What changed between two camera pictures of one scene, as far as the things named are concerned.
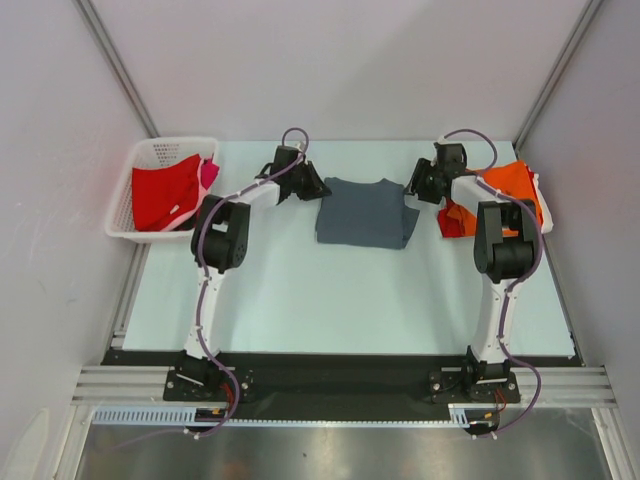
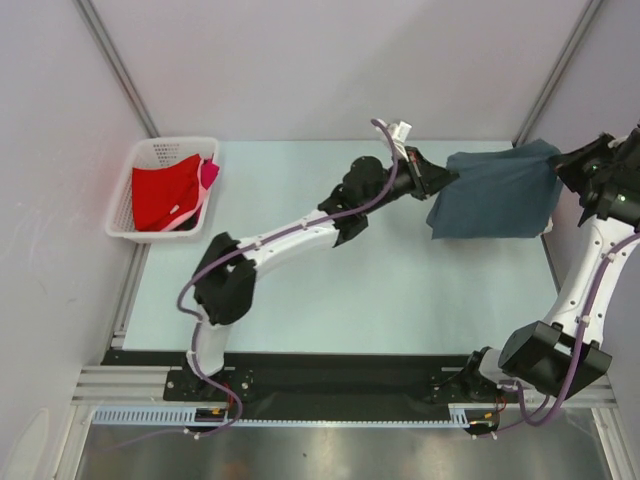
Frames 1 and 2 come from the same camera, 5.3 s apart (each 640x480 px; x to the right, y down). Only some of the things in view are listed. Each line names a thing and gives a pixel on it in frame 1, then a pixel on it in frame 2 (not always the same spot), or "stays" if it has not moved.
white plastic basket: (152, 153) stays
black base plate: (339, 385) stays
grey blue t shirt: (373, 215) → (502, 193)
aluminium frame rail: (124, 386) stays
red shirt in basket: (164, 193) stays
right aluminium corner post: (589, 11) stays
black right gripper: (425, 179) → (586, 163)
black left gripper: (317, 188) → (424, 178)
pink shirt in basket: (206, 170) stays
